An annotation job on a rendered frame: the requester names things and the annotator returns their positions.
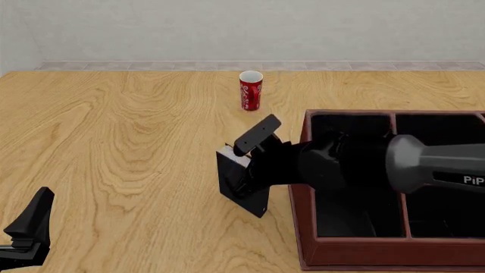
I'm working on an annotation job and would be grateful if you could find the small flat plate on stalk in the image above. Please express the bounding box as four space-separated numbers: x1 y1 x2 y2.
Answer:
232 114 283 157

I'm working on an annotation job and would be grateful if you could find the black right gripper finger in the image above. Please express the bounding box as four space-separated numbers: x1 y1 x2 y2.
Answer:
230 162 269 200

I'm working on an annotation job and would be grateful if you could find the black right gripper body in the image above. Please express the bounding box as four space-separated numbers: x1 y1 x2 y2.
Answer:
248 135 305 192

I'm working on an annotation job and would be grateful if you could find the red-brown desk caddy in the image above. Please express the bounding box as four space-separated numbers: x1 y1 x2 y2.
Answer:
287 108 485 271

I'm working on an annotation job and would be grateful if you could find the red patterned mug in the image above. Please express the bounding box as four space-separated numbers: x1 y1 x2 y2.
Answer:
238 70 264 111

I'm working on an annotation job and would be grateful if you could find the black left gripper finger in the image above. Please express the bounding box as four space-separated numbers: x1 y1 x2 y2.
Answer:
3 186 55 248

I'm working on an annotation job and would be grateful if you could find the black book with white pages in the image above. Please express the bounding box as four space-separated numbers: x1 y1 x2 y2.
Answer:
215 143 271 219

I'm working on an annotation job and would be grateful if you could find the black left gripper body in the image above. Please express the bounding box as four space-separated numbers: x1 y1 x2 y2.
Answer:
0 237 51 271

